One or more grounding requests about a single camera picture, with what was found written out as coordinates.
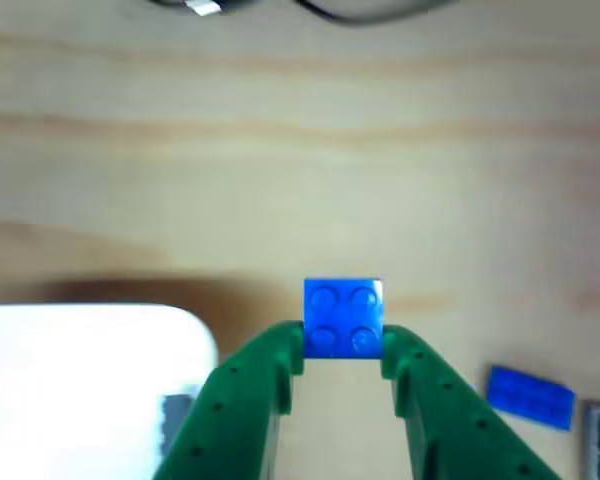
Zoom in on dark grey long lego brick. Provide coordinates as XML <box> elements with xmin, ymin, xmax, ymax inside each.
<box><xmin>158</xmin><ymin>393</ymin><xmax>196</xmax><ymax>459</ymax></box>

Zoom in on blue 2x2 lego brick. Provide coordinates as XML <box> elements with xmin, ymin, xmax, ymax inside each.
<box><xmin>302</xmin><ymin>275</ymin><xmax>386</xmax><ymax>360</ymax></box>

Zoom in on blue flat lego plate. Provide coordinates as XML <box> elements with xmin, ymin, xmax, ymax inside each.
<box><xmin>484</xmin><ymin>363</ymin><xmax>577</xmax><ymax>432</ymax></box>

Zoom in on white plastic bin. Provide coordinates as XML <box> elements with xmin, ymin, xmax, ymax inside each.
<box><xmin>0</xmin><ymin>302</ymin><xmax>220</xmax><ymax>480</ymax></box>

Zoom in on white plug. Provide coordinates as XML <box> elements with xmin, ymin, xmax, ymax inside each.
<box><xmin>183</xmin><ymin>0</ymin><xmax>220</xmax><ymax>17</ymax></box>

